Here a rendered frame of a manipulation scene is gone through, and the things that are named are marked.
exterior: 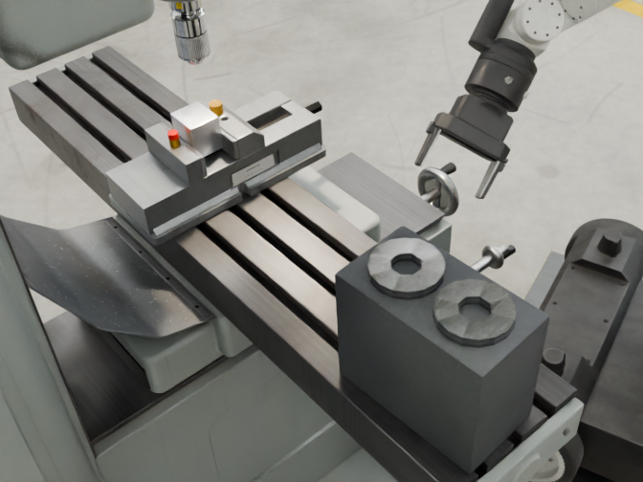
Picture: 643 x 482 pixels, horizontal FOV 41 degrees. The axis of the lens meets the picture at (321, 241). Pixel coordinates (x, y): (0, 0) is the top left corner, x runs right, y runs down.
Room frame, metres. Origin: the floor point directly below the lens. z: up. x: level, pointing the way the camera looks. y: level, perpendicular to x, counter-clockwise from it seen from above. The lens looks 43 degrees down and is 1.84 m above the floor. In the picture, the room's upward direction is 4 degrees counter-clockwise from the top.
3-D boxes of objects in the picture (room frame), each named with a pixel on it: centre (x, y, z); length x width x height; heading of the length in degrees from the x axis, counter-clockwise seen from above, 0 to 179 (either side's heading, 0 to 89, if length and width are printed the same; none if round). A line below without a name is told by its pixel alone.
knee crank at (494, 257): (1.31, -0.34, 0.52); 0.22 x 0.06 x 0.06; 128
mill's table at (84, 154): (1.06, 0.14, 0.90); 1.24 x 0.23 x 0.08; 38
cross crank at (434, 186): (1.40, -0.23, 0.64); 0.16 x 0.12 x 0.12; 128
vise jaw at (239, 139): (1.15, 0.14, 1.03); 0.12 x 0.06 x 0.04; 37
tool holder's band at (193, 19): (1.09, 0.17, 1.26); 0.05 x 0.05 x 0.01
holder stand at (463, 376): (0.67, -0.13, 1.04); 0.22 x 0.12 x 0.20; 41
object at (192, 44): (1.09, 0.17, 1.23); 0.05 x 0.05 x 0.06
